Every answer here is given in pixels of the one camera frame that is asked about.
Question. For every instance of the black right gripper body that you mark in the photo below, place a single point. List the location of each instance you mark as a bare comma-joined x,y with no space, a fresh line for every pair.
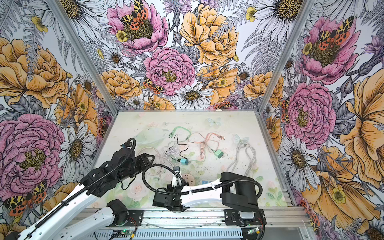
169,188

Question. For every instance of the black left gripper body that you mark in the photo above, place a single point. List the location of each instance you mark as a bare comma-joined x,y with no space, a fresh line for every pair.
134,169

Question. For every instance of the teal charger plug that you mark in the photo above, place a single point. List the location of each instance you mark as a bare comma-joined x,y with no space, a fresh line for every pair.
184,161

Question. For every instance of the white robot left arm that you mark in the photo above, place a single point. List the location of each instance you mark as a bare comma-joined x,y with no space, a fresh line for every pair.
56,219

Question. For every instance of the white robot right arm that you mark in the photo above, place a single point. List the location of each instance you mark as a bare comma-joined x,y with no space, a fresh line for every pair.
240,194

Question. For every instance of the green charger plug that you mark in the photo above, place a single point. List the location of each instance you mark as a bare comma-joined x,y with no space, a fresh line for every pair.
219,153

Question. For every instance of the round pink power socket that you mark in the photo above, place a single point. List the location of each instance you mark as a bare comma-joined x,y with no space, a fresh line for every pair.
189,179

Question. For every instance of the white blue power strip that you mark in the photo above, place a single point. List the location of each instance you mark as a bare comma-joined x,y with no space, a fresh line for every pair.
204,182

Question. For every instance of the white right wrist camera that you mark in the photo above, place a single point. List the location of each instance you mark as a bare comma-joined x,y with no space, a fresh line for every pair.
176,178

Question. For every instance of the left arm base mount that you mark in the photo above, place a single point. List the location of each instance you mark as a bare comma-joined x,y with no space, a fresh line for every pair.
129,218

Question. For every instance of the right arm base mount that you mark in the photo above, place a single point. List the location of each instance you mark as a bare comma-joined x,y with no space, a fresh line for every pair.
243,219

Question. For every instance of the aluminium front rail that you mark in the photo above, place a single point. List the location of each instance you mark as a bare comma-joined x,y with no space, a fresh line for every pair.
289,223

